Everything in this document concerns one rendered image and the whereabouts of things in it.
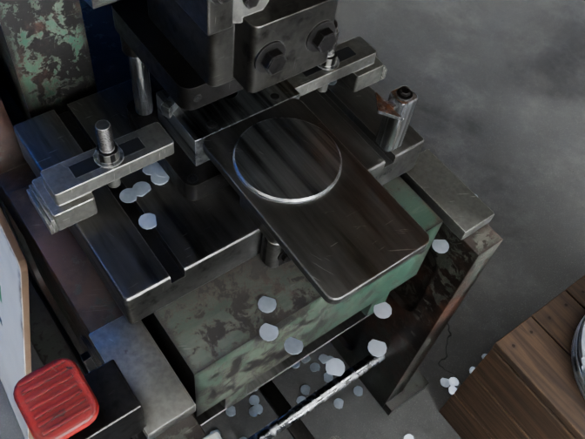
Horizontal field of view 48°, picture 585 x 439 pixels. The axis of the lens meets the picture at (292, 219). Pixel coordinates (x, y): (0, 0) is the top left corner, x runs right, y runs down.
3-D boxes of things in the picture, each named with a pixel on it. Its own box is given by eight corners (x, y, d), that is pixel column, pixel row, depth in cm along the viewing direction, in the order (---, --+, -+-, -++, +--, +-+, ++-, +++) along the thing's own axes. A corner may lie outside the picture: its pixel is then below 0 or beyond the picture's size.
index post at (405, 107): (403, 145, 88) (422, 92, 80) (386, 153, 87) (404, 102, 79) (390, 131, 89) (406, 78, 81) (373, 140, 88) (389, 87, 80)
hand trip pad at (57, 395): (114, 436, 65) (104, 410, 58) (56, 472, 62) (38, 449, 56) (82, 379, 67) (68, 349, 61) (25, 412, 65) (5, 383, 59)
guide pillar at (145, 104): (156, 111, 83) (147, 21, 71) (140, 118, 82) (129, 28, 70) (147, 101, 84) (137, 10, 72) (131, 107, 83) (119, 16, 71)
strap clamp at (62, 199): (180, 174, 81) (177, 116, 73) (51, 234, 75) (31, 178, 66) (156, 143, 84) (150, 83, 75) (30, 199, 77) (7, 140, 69)
